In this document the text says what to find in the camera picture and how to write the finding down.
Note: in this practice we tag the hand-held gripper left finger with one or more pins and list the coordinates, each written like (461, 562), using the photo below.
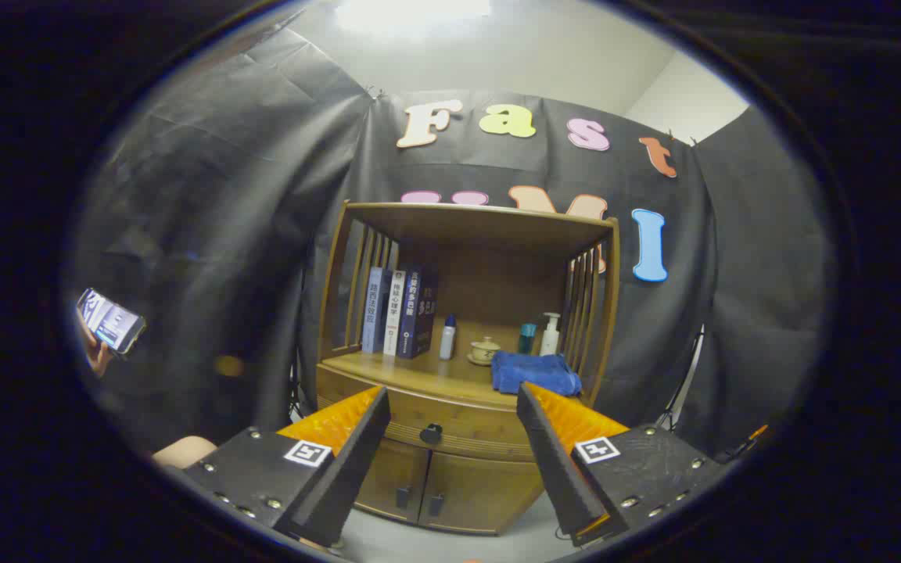
(349, 477)

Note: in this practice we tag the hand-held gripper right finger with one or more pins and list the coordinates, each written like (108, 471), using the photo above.
(556, 469)

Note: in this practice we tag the black drawer knob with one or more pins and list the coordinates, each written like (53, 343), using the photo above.
(431, 432)

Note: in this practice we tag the wooden drawer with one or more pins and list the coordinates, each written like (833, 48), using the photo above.
(466, 422)

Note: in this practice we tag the smartphone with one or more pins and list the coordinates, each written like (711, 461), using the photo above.
(110, 320)

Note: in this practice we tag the wooden cabinet door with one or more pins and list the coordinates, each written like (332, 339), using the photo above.
(396, 477)
(482, 493)

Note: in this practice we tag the wooden countertop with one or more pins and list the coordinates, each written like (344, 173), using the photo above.
(419, 371)

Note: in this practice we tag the wooden cabinet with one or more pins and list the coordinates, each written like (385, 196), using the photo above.
(497, 281)

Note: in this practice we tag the blue folded towel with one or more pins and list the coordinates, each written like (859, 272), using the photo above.
(533, 371)

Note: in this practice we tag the white pump bottle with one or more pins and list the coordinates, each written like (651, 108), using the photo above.
(550, 340)

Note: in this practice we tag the teal bottle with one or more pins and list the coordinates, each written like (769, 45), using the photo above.
(526, 338)

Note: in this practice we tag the beige lidded tea cup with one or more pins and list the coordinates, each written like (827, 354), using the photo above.
(485, 352)

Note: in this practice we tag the person's bare knee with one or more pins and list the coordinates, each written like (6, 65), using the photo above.
(184, 452)

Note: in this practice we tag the light blue book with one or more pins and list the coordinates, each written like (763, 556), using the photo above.
(375, 313)

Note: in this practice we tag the white bottle blue cap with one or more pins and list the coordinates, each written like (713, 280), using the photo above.
(447, 340)

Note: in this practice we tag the white book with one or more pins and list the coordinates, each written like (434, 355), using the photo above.
(394, 313)

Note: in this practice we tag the dark blue book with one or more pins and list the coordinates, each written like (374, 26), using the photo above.
(419, 313)

